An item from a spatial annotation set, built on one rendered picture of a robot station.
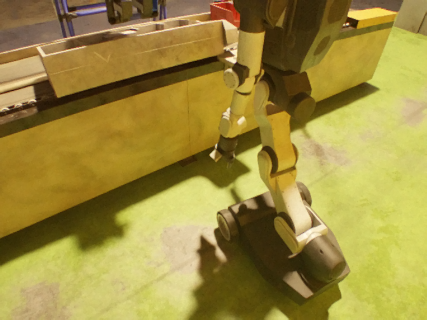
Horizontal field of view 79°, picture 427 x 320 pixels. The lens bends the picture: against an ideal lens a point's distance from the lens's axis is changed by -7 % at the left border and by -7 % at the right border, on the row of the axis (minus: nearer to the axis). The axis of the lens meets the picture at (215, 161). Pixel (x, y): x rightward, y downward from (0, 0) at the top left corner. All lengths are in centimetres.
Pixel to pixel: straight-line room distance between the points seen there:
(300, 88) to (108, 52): 92
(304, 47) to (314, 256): 90
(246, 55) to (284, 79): 22
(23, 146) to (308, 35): 137
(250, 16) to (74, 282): 152
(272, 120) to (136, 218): 106
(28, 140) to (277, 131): 121
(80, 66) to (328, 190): 175
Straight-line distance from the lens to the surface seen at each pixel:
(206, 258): 165
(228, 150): 131
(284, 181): 142
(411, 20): 701
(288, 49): 111
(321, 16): 102
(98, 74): 149
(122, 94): 157
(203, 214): 181
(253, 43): 100
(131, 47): 152
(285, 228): 142
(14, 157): 162
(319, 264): 137
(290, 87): 116
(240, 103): 113
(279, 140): 134
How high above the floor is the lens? 146
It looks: 43 degrees down
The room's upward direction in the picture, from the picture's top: 2 degrees clockwise
